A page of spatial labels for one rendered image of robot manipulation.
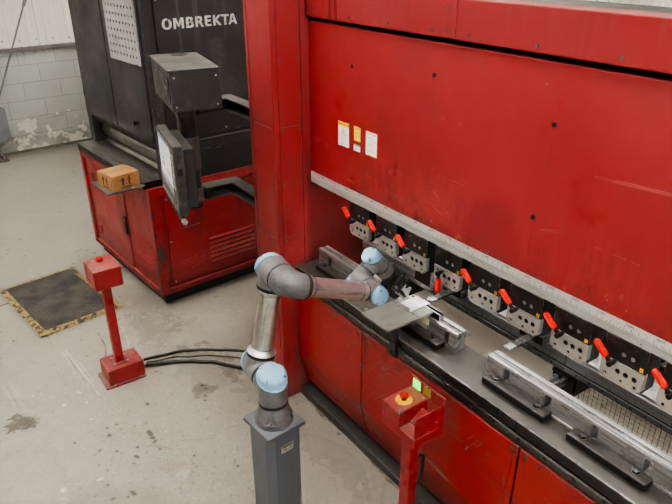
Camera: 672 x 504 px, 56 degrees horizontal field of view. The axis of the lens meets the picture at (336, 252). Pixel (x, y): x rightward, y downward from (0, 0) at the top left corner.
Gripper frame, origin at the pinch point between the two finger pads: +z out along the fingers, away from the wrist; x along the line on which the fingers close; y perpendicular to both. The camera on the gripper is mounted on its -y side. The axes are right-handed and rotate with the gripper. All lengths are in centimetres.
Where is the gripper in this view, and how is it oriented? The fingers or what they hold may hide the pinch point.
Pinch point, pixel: (404, 298)
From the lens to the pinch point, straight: 284.8
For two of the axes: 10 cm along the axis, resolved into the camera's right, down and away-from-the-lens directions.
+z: 5.3, 5.2, 6.7
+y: 6.2, -7.7, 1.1
